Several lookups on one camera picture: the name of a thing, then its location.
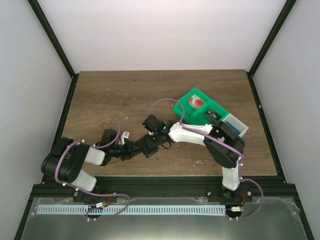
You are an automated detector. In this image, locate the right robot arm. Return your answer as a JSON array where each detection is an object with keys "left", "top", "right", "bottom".
[{"left": 135, "top": 114, "right": 245, "bottom": 192}]

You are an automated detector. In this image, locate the light blue cable duct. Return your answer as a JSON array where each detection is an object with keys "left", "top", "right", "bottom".
[{"left": 36, "top": 204, "right": 226, "bottom": 216}]

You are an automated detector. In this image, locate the red dotted card stack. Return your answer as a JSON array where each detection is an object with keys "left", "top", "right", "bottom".
[{"left": 188, "top": 94, "right": 205, "bottom": 109}]

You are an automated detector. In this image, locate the blue card stack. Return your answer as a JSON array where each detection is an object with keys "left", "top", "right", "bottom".
[{"left": 225, "top": 121, "right": 241, "bottom": 135}]

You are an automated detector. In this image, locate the black aluminium frame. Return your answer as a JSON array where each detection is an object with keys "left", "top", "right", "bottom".
[{"left": 14, "top": 0, "right": 314, "bottom": 240}]

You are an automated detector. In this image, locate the dark card stack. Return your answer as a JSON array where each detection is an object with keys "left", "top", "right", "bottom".
[{"left": 204, "top": 109, "right": 221, "bottom": 123}]

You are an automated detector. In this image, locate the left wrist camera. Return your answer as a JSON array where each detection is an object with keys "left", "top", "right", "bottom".
[{"left": 119, "top": 131, "right": 130, "bottom": 145}]

